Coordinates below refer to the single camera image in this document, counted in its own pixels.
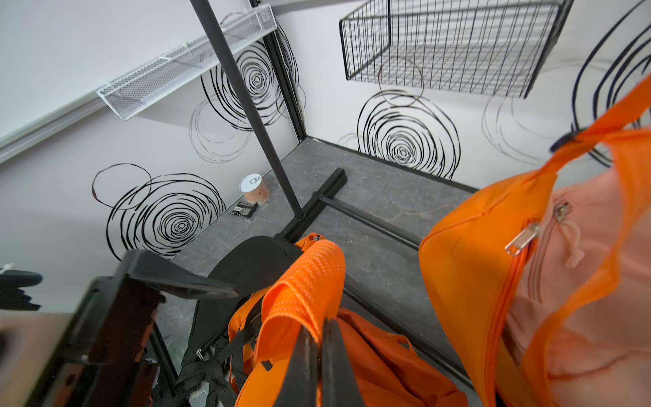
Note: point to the black garment rack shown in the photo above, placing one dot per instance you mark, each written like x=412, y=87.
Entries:
x=303, y=216

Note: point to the black wire basket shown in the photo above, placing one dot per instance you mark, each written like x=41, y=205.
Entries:
x=496, y=48

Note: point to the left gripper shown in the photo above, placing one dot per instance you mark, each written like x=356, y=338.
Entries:
x=111, y=352

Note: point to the orange sling bag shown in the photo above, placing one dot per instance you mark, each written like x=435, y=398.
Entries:
x=472, y=260

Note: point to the pink sling bag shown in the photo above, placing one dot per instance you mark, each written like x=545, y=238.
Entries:
x=601, y=354

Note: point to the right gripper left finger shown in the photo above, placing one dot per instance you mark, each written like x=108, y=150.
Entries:
x=300, y=384

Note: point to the white mesh wall shelf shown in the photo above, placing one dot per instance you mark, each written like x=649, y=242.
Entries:
x=136, y=91

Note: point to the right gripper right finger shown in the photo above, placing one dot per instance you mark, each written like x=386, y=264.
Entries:
x=338, y=381

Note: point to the orange and black backpack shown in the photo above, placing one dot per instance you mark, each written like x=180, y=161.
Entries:
x=225, y=330

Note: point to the small black card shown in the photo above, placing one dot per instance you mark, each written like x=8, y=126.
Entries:
x=244, y=209

